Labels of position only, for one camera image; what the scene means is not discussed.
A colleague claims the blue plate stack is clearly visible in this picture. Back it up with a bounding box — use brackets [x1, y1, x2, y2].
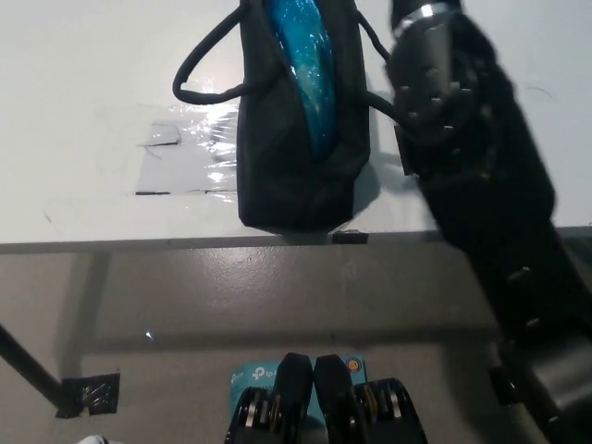
[262, 0, 335, 162]

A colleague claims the teal tp-link box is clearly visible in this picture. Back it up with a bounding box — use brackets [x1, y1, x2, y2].
[228, 354, 367, 408]

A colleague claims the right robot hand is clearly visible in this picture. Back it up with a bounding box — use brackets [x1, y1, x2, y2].
[389, 0, 436, 18]

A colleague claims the small black tape strip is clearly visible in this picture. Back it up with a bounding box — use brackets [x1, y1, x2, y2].
[330, 228, 370, 245]

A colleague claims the black fabric tote bag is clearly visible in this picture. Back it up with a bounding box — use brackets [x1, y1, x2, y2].
[171, 0, 404, 232]

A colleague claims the clear plastic tape sheet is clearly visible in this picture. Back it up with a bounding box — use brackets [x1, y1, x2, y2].
[41, 104, 242, 218]

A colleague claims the grey tape patch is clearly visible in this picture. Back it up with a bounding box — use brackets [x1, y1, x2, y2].
[134, 120, 182, 149]

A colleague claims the black table leg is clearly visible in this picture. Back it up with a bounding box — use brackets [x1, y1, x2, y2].
[0, 322, 66, 411]

